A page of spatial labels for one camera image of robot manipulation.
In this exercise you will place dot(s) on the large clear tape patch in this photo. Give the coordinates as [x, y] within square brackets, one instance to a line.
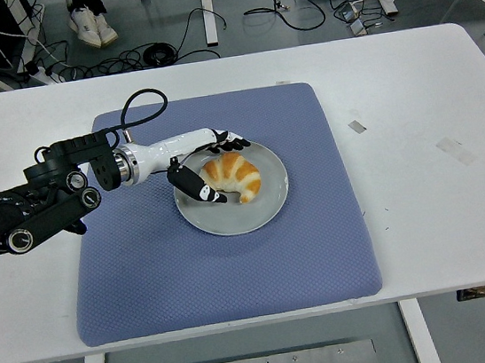
[456, 151]

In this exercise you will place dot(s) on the tiny tape piece at mat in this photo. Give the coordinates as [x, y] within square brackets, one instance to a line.
[283, 82]

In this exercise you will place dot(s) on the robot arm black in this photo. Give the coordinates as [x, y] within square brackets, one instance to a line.
[1, 217]

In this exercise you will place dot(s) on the grey power adapter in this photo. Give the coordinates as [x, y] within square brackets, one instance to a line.
[349, 11]

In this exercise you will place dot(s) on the round grey plate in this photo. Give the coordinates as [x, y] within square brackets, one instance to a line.
[238, 218]

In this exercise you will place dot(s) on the blue quilted mat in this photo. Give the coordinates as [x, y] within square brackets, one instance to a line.
[147, 270]

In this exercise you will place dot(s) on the person's foot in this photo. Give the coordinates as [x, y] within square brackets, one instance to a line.
[106, 29]
[83, 25]

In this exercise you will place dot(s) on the white power strip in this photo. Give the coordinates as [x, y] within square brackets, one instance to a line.
[38, 74]

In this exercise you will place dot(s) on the small grey tape strip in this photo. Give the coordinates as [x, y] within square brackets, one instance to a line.
[357, 126]

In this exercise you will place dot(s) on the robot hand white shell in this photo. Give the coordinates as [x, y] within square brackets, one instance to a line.
[166, 149]

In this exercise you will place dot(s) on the golden croissant bread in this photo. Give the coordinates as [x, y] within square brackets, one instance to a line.
[241, 172]

